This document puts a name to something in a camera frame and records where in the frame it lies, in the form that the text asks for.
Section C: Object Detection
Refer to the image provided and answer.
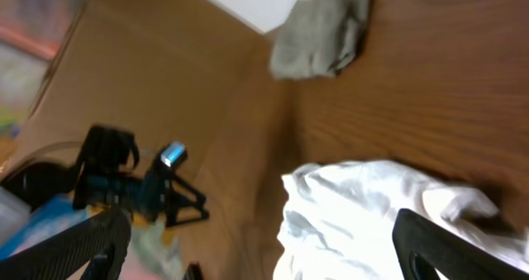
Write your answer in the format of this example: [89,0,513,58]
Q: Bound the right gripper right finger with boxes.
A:
[392,209,528,280]

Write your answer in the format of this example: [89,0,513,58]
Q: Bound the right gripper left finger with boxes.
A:
[1,208,131,280]

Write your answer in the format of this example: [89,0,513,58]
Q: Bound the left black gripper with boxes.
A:
[123,159,210,228]

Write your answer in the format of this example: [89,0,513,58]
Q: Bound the white t-shirt black print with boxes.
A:
[273,160,528,280]

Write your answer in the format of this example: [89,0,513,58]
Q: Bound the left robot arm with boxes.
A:
[1,125,210,228]

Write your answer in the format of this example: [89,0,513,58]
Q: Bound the folded khaki shorts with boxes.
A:
[269,0,372,80]

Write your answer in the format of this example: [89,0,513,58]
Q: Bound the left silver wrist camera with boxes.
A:
[160,141,188,168]

